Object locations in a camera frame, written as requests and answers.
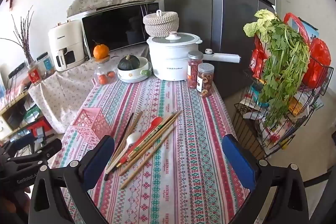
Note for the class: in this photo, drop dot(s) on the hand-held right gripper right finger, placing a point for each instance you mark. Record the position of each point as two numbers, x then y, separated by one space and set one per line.
239 163

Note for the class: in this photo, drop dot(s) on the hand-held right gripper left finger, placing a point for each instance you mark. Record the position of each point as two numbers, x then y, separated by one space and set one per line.
99 161

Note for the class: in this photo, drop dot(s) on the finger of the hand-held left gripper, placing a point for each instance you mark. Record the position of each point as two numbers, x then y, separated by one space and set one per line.
47 150
23 139

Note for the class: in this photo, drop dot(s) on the white plastic spoon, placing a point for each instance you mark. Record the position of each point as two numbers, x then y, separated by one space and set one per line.
132 139

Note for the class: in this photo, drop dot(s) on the pink plastic utensil basket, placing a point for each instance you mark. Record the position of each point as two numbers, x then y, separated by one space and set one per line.
89 121

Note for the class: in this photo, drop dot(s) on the dark chopstick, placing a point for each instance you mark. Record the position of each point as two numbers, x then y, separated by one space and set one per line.
125 129

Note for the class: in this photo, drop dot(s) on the brown wooden chopstick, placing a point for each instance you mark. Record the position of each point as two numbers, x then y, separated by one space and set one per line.
131 129

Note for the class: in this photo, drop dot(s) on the paper-wrapped chopsticks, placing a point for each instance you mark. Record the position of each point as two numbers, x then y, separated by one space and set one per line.
168 120
157 134

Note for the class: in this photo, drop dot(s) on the red plastic spoon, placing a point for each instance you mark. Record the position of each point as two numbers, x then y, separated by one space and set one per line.
157 121

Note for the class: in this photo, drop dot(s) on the person's left hand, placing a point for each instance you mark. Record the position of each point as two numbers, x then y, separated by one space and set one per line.
13 209

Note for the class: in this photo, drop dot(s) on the black handheld device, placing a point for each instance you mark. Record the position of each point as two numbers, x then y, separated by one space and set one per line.
39 136

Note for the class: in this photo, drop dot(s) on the wooden low cabinet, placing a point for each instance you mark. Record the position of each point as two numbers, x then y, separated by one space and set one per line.
15 99

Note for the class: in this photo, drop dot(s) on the floral cabinet cloth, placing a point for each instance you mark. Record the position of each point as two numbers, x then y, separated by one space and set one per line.
60 98

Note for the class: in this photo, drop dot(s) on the striped patterned tablecloth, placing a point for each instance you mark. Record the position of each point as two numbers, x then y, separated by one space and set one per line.
183 161

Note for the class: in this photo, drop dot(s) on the red label jar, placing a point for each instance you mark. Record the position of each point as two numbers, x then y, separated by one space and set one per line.
34 75

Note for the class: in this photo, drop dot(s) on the teal snack packet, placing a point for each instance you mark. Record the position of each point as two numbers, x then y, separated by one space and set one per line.
258 98

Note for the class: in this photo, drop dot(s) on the black power strip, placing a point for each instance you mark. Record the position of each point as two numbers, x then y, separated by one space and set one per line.
17 70

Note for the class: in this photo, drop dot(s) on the clear jar with black lid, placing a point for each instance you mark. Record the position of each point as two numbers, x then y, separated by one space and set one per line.
47 64

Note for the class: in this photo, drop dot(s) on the yellow packet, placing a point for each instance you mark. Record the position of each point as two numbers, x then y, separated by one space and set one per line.
296 106

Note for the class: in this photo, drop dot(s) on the glass vase with bare branches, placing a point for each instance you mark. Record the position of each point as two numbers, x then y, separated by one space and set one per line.
28 57

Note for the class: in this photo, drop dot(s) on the white plate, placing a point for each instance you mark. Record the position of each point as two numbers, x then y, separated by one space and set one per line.
131 80

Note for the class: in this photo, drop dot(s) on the glass jar with wooden lid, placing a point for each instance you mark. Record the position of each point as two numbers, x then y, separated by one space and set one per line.
105 74

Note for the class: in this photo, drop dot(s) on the jar of dried fruit slices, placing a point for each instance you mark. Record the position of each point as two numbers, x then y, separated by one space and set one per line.
204 82

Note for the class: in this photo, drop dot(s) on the dark green pumpkin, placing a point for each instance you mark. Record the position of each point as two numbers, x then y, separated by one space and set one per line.
128 64

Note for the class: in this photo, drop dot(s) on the jar of red dried fruit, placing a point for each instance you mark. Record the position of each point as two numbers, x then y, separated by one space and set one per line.
193 71

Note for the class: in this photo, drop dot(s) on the red snack packet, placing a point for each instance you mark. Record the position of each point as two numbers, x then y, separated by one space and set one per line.
258 58

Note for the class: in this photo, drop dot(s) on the orange tangerine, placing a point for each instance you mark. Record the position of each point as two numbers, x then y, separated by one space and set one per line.
101 52

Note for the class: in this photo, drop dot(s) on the white air fryer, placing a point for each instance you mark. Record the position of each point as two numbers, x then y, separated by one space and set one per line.
65 35

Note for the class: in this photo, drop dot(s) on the green leafy herbs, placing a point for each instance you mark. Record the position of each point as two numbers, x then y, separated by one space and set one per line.
283 56

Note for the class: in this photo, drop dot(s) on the white electric pot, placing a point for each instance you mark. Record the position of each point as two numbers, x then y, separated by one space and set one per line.
168 61

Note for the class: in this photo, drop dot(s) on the red plastic bag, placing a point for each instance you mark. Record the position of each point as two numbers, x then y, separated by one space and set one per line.
319 56

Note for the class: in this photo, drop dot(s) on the black microwave oven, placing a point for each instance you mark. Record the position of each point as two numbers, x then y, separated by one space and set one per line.
113 27

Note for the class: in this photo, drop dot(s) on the white glass pot lid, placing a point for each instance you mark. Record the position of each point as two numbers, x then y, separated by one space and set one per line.
183 39

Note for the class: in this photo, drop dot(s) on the napa cabbage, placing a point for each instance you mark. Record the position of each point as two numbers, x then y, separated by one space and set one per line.
258 24

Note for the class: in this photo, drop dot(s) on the grey refrigerator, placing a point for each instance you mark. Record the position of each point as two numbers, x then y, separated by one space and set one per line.
189 3

